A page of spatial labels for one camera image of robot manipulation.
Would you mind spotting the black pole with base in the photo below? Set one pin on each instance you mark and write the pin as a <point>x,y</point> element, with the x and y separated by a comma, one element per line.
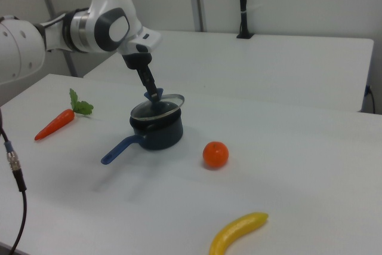
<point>244,25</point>

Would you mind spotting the orange toy tangerine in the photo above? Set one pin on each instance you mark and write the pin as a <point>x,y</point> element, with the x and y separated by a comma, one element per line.
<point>215,155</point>

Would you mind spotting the glass lid with blue knob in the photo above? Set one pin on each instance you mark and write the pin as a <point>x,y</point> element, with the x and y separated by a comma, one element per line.
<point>165,107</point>

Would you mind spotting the yellow toy banana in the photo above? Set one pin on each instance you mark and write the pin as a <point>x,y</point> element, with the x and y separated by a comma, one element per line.
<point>232,231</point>

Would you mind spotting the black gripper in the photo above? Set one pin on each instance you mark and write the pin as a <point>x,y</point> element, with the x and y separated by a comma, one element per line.
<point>137,60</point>

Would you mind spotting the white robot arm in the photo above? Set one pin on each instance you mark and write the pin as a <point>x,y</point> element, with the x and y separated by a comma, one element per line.
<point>98,13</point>

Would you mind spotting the dark blue saucepan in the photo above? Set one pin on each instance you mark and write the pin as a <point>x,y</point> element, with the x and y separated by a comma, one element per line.
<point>161,135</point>

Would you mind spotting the orange toy carrot with leaves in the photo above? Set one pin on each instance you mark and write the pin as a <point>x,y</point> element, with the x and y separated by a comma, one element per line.
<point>56,123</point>

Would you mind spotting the grey partition corner post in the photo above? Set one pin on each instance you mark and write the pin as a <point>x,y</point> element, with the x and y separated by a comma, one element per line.
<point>59,34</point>

